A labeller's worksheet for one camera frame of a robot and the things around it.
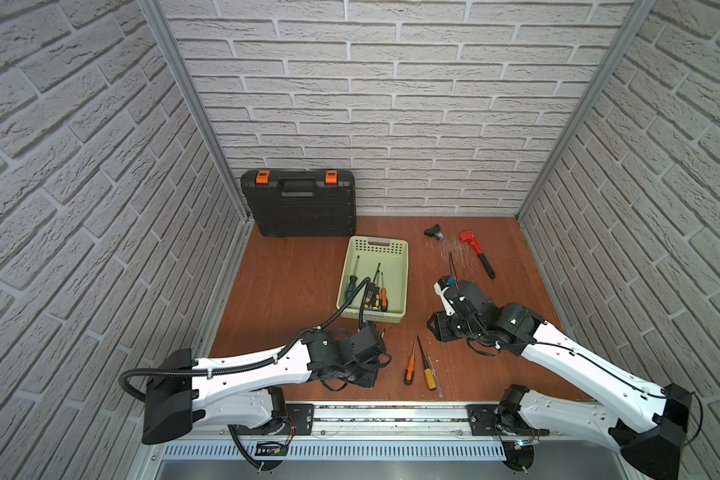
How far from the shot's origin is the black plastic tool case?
940 millimetres

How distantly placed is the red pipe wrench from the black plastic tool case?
1.44 ft

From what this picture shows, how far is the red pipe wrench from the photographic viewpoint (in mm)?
1047
